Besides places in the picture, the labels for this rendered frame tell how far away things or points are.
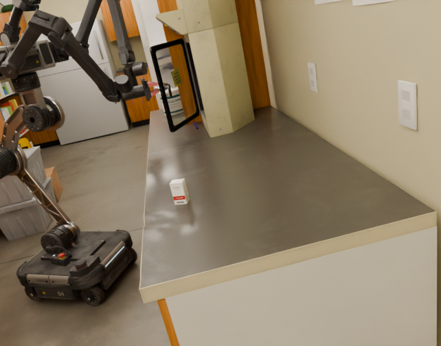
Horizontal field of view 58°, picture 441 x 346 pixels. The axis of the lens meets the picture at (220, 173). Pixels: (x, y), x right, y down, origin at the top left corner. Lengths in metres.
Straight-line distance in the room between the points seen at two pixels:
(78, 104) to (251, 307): 6.12
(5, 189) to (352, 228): 3.21
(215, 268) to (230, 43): 1.22
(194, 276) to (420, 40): 0.72
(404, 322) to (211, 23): 1.32
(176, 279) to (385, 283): 0.51
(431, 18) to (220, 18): 1.06
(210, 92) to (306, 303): 1.10
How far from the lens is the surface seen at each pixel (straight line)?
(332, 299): 1.04
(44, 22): 1.81
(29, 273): 2.76
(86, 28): 2.44
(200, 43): 1.79
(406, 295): 1.13
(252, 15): 2.21
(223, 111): 1.84
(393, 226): 1.00
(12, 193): 3.79
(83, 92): 6.83
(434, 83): 1.00
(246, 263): 0.91
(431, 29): 0.99
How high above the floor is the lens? 1.45
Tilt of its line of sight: 21 degrees down
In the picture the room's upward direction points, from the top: 12 degrees counter-clockwise
